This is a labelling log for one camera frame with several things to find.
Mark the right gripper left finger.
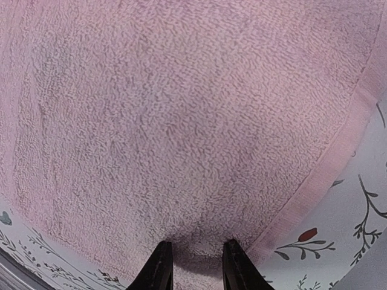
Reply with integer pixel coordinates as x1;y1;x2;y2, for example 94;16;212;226
126;241;174;290

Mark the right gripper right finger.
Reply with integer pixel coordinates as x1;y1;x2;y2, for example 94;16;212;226
222;239;274;290

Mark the pink terry towel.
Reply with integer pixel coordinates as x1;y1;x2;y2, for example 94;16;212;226
1;1;386;289

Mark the floral table mat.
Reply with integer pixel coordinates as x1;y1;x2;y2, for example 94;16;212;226
1;100;386;289

